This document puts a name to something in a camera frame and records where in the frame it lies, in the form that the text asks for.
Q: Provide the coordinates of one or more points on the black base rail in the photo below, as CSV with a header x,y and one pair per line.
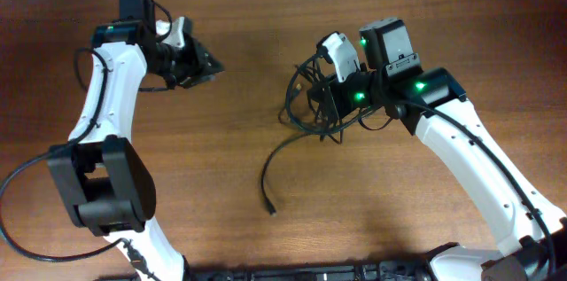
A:
x,y
382,271

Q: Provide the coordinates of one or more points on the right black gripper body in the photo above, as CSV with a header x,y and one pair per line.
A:
x,y
343,95

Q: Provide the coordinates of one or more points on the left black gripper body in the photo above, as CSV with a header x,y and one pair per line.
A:
x,y
190,64

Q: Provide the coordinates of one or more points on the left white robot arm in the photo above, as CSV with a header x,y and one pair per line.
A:
x,y
104,185

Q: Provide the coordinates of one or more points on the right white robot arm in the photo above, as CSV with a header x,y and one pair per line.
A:
x,y
383,71

